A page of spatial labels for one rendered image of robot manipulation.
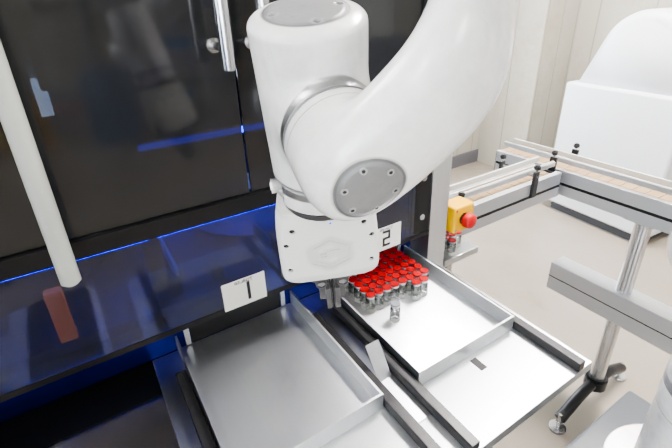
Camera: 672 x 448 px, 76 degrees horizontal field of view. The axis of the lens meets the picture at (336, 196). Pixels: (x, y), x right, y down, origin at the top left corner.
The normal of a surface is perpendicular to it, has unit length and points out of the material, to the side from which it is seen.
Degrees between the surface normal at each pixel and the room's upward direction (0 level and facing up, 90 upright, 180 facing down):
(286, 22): 23
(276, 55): 106
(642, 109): 90
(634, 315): 90
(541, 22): 90
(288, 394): 0
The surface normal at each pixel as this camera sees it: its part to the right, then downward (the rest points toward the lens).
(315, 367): -0.03, -0.91
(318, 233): 0.13, 0.63
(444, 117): 0.41, 0.48
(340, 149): -0.26, 0.15
